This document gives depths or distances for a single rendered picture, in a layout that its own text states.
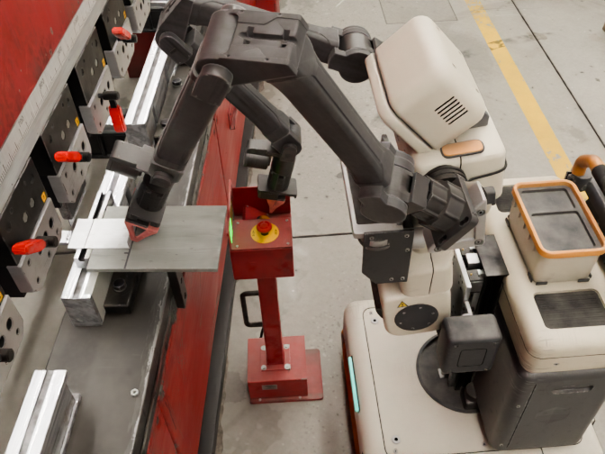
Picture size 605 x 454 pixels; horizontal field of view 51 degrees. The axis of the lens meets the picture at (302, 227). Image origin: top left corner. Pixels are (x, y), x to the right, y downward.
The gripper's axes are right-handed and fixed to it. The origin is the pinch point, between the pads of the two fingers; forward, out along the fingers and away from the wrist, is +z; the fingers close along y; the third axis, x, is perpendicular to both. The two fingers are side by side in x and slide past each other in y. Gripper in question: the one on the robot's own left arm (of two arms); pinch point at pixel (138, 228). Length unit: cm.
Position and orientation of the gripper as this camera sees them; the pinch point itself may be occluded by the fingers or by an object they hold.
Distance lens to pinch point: 135.8
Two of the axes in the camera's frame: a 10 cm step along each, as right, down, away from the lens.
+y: -0.4, 7.2, -6.9
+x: 9.0, 3.2, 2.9
